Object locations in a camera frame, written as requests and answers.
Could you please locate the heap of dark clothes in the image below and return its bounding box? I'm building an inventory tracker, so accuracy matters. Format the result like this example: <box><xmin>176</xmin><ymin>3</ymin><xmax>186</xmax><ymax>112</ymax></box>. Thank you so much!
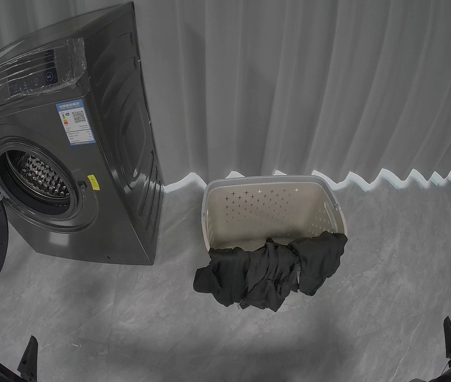
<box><xmin>193</xmin><ymin>231</ymin><xmax>349</xmax><ymax>313</ymax></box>

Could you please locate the cream laundry basket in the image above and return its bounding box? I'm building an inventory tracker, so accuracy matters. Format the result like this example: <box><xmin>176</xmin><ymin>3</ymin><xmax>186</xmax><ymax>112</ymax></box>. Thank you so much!
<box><xmin>201</xmin><ymin>175</ymin><xmax>349</xmax><ymax>293</ymax></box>

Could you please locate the grey washing machine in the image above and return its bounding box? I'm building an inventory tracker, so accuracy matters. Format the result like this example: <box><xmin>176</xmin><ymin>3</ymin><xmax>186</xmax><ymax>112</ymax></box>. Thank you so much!
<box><xmin>0</xmin><ymin>2</ymin><xmax>165</xmax><ymax>267</ymax></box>

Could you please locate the white curtain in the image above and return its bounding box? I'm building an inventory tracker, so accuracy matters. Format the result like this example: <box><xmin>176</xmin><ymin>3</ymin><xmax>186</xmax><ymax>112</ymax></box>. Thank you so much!
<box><xmin>0</xmin><ymin>0</ymin><xmax>451</xmax><ymax>193</ymax></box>

